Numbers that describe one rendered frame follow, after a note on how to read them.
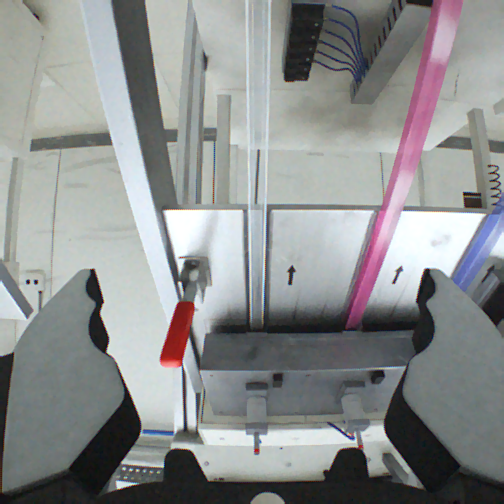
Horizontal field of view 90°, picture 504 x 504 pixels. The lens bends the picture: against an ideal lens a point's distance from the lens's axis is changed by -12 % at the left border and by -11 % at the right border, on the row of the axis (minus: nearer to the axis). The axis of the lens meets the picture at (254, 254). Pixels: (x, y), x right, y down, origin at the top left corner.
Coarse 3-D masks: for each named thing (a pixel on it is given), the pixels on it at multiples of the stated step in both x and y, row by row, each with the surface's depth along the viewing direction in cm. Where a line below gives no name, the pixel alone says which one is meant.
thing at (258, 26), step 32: (256, 0) 13; (256, 32) 14; (256, 64) 16; (256, 96) 17; (256, 128) 18; (256, 160) 19; (256, 192) 21; (256, 224) 23; (256, 256) 25; (256, 288) 28; (256, 320) 31
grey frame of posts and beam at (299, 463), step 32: (192, 32) 50; (192, 96) 49; (192, 128) 49; (192, 160) 48; (192, 192) 48; (192, 416) 46; (192, 448) 43; (224, 448) 42; (288, 448) 42; (320, 448) 42; (384, 448) 42; (224, 480) 42; (256, 480) 42; (288, 480) 42; (320, 480) 42
